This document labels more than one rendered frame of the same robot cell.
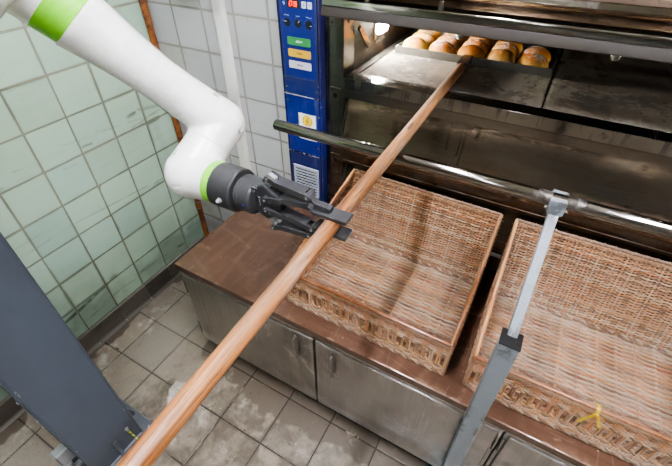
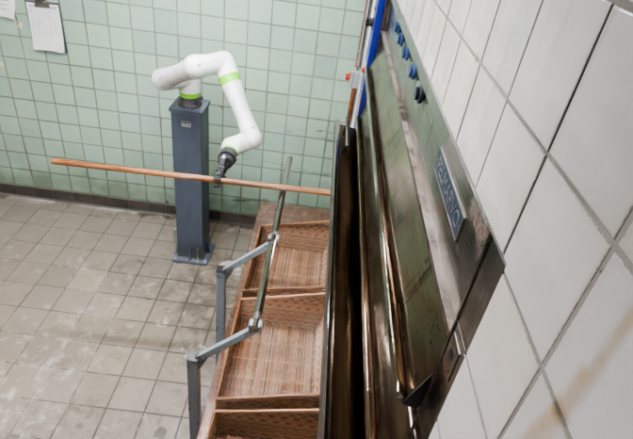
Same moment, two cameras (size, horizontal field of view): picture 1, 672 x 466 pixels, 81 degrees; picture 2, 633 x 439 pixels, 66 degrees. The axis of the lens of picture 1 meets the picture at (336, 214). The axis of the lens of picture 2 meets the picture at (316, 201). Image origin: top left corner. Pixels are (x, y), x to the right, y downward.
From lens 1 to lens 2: 2.09 m
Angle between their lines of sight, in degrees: 47
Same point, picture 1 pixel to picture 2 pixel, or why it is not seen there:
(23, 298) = (195, 157)
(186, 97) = (240, 121)
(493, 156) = not seen: hidden behind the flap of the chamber
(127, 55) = (232, 100)
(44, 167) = (265, 129)
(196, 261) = (266, 207)
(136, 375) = (229, 245)
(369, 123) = not seen: hidden behind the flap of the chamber
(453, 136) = not seen: hidden behind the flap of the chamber
